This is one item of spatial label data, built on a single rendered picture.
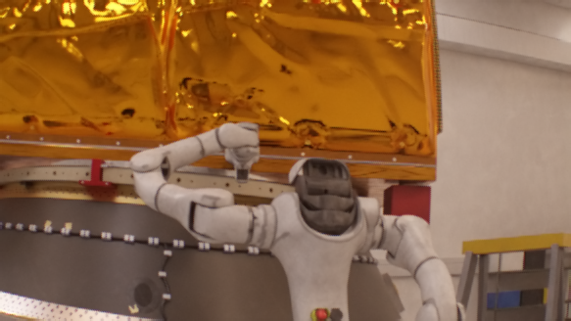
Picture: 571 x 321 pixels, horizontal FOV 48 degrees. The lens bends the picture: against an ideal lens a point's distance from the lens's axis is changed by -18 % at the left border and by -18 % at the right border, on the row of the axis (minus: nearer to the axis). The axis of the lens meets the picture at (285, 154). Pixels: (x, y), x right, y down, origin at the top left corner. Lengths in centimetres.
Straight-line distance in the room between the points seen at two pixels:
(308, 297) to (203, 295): 66
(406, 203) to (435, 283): 100
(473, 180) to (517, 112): 115
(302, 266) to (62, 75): 124
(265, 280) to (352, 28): 90
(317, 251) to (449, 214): 689
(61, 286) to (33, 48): 88
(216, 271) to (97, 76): 78
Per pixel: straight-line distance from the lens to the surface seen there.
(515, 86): 918
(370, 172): 252
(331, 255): 161
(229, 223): 164
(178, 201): 172
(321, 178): 168
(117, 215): 236
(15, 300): 235
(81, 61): 253
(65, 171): 246
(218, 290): 225
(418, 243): 171
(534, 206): 901
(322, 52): 253
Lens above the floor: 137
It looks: 10 degrees up
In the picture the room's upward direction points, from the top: 2 degrees clockwise
